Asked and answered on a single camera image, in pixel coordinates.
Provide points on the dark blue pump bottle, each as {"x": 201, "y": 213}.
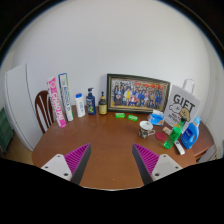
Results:
{"x": 90, "y": 102}

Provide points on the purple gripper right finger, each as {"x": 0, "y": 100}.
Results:
{"x": 152, "y": 166}

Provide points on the blue detergent bottle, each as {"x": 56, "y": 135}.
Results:
{"x": 191, "y": 134}

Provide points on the small pink packet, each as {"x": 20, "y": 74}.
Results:
{"x": 166, "y": 130}

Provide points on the green small packet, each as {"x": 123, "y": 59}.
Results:
{"x": 132, "y": 118}
{"x": 119, "y": 115}

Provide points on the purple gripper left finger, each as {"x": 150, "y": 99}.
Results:
{"x": 70, "y": 166}

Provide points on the white remote control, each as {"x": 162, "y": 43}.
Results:
{"x": 179, "y": 147}

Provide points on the wooden chair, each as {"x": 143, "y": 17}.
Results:
{"x": 44, "y": 110}

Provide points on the patterned ceramic mug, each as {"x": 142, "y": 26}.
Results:
{"x": 146, "y": 129}

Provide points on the green white tall box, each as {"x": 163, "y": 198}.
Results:
{"x": 63, "y": 84}

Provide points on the amber pump bottle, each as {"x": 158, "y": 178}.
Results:
{"x": 102, "y": 104}

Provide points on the green small packet left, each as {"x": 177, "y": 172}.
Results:
{"x": 119, "y": 115}

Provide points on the green plastic bottle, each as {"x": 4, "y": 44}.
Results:
{"x": 176, "y": 132}

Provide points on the blue tissue pack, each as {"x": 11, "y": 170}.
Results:
{"x": 156, "y": 118}

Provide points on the white gift paper bag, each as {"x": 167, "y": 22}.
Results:
{"x": 181, "y": 103}

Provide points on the red round coaster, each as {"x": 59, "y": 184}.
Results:
{"x": 160, "y": 136}

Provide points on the white refrigerator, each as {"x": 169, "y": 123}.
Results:
{"x": 19, "y": 108}

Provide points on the pink tall box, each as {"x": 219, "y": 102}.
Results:
{"x": 53, "y": 93}

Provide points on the green small packet right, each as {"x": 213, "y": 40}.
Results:
{"x": 132, "y": 118}

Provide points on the framed group photo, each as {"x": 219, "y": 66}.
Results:
{"x": 130, "y": 93}

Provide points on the white lotion bottle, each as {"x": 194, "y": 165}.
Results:
{"x": 80, "y": 105}

